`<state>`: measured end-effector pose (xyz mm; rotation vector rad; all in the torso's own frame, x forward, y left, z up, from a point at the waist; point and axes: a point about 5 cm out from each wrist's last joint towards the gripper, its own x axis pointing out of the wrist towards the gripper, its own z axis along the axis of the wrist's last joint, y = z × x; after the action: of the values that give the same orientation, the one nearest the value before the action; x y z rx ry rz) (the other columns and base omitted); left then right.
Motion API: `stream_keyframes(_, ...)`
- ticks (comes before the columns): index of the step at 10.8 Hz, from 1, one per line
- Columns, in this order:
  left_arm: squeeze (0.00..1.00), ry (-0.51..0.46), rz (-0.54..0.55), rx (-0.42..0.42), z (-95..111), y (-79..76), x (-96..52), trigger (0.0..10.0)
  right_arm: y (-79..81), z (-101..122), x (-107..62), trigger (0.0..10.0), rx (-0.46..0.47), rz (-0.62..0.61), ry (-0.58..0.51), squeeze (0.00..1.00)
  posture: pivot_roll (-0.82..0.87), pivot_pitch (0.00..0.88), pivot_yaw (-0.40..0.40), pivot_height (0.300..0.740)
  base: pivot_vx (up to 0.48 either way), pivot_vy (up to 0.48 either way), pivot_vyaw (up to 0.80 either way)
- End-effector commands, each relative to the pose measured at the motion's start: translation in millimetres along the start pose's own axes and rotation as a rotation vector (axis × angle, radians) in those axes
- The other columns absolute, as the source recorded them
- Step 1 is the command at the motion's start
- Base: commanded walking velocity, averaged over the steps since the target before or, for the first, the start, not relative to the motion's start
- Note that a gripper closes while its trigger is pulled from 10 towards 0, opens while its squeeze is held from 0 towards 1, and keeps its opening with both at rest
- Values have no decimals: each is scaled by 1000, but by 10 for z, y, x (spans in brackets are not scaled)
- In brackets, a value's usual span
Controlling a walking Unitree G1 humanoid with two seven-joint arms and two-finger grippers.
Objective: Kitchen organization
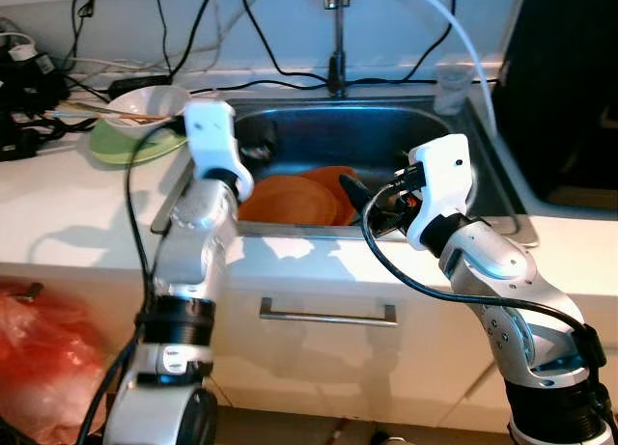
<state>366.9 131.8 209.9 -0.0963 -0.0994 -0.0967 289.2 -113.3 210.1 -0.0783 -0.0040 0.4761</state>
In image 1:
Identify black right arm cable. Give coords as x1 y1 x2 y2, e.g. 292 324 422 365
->
362 180 609 369

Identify black power adapter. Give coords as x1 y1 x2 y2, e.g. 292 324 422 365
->
108 73 175 98

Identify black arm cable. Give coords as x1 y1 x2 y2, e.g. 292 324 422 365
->
77 126 189 445
362 180 609 369

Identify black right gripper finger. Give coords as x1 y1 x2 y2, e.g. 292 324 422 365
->
340 173 379 216

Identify white bowl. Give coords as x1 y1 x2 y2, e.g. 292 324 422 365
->
101 85 192 132

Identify metal faucet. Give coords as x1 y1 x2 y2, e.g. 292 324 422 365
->
309 0 366 98

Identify long black counter cable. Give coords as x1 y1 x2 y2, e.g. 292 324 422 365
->
58 73 503 95

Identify orange plate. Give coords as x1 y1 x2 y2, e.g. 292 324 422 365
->
239 175 339 226
299 165 360 226

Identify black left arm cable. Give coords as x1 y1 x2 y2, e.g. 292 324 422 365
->
77 126 189 445

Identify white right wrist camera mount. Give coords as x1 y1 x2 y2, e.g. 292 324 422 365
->
406 134 476 253

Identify light green plate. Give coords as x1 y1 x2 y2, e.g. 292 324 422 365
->
89 117 189 166

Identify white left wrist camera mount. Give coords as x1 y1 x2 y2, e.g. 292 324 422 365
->
183 99 254 203

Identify clear glass cup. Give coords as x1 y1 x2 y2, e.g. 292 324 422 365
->
433 64 474 116

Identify black charger with white label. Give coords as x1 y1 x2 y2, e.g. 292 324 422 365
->
0 30 67 113

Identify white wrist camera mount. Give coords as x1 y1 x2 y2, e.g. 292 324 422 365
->
183 99 254 203
406 134 476 253

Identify red plastic bag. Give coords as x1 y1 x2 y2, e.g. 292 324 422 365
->
0 281 107 444

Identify black wall cable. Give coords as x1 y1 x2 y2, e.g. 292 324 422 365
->
398 0 459 82
239 0 334 82

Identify stainless steel sink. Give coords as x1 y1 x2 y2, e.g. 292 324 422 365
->
153 96 540 248

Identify metal drawer handle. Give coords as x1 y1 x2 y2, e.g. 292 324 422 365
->
259 297 399 328
17 282 45 303

